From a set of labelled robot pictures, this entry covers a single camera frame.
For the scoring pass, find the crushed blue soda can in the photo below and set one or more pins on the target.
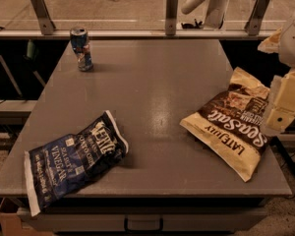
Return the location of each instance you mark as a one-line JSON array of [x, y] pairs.
[[79, 39]]

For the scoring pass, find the cardboard box under table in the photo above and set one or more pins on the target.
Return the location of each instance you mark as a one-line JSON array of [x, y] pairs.
[[12, 225]]

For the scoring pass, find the white horizontal rail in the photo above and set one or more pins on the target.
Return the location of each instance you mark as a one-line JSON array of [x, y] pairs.
[[137, 34]]

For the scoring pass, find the left metal rail bracket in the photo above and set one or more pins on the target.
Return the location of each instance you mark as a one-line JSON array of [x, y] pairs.
[[45, 23]]

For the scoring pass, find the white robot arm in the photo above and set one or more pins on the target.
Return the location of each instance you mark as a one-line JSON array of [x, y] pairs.
[[286, 55]]

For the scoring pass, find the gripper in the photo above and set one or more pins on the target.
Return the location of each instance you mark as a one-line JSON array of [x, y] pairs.
[[293, 44]]

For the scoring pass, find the metal rail bracket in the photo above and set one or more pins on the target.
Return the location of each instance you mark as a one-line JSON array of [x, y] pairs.
[[45, 23], [253, 26], [171, 17]]

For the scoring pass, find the brown Late July chip bag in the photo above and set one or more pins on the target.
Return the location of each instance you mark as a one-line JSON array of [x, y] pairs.
[[230, 123]]

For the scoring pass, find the grey table drawer with handle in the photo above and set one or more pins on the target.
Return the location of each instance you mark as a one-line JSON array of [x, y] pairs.
[[217, 220]]

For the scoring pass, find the middle metal rail bracket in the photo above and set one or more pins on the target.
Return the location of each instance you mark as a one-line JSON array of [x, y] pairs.
[[171, 17]]

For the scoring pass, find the right metal rail bracket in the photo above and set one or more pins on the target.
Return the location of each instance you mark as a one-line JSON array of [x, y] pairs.
[[253, 26]]

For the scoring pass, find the blue Kettle chip bag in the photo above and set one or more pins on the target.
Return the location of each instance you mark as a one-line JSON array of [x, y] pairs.
[[67, 164]]

